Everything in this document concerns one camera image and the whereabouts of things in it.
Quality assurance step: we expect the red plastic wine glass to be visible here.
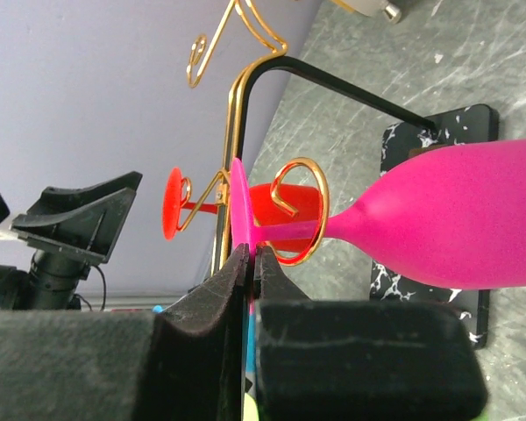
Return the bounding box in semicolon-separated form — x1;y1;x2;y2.
161;159;330;266

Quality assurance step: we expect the magenta plastic wine glass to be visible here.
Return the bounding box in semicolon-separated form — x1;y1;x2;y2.
229;139;526;290

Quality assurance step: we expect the green plastic wine glass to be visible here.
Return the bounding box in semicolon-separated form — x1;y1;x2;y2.
242;393;259;421

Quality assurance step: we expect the gold wire wine glass rack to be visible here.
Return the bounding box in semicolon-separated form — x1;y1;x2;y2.
168;0;501;350

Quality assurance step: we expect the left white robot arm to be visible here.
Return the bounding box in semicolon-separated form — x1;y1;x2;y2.
0;171;142;310

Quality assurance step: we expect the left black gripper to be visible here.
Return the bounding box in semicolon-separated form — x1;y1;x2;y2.
11;171;142;307

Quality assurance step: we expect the round beige drawer cabinet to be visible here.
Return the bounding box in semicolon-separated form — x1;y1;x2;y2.
332;0;402;24

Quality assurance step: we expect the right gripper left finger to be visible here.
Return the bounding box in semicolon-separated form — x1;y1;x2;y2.
0;245;250;420

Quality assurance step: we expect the blue plastic wine glass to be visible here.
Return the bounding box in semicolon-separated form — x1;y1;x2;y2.
143;294;253;390

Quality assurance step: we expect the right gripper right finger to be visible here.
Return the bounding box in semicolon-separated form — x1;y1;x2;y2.
252;247;487;420

